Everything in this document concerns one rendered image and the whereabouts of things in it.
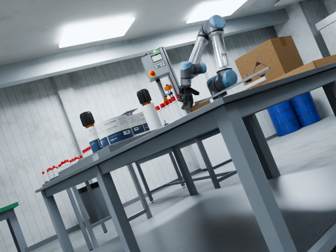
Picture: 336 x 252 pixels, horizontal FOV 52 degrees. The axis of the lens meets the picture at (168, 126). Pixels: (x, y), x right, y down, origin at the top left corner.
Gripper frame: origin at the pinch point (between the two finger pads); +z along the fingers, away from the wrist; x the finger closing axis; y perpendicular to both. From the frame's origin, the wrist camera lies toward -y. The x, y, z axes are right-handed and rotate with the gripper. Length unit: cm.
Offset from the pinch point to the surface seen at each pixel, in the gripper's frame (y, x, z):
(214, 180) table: -112, -67, 122
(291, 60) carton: -29, 59, -38
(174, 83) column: -12.0, -25.8, -15.2
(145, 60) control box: 0, -45, -32
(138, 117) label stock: 25.1, -25.9, 3.4
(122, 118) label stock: 60, 5, -11
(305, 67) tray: 13, 89, -42
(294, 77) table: 40, 97, -42
